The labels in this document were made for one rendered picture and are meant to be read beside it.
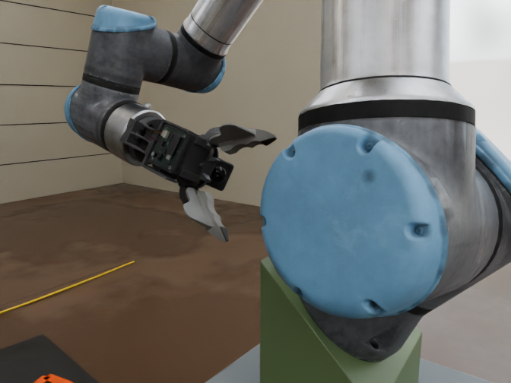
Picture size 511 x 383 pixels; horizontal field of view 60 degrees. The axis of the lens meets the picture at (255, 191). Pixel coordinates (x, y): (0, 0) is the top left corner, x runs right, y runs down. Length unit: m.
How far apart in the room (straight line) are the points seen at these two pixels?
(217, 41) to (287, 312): 0.45
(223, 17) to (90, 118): 0.26
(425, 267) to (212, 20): 0.56
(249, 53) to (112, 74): 4.82
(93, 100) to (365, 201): 0.52
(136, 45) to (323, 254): 0.49
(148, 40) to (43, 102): 6.01
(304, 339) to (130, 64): 0.47
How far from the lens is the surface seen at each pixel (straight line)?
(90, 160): 7.10
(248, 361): 0.81
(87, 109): 0.75
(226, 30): 0.77
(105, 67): 0.73
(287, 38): 5.22
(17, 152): 6.58
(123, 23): 0.73
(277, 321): 0.58
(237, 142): 0.61
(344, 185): 0.32
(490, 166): 0.48
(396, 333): 0.59
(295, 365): 0.59
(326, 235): 0.34
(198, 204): 0.61
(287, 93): 5.17
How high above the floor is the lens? 1.29
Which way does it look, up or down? 11 degrees down
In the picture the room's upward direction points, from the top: straight up
